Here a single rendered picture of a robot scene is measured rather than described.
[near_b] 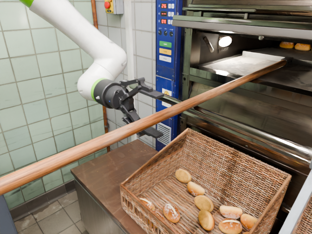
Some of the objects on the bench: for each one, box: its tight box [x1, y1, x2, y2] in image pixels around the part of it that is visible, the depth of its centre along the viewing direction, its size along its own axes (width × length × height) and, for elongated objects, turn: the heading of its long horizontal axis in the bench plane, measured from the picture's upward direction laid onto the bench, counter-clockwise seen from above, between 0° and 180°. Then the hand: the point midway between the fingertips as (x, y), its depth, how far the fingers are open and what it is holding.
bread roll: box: [220, 205, 242, 219], centre depth 109 cm, size 6×10×7 cm
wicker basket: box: [120, 128, 292, 234], centre depth 106 cm, size 49×56×28 cm
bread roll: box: [194, 195, 214, 212], centre depth 114 cm, size 6×10×7 cm
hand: (155, 115), depth 67 cm, fingers open, 11 cm apart
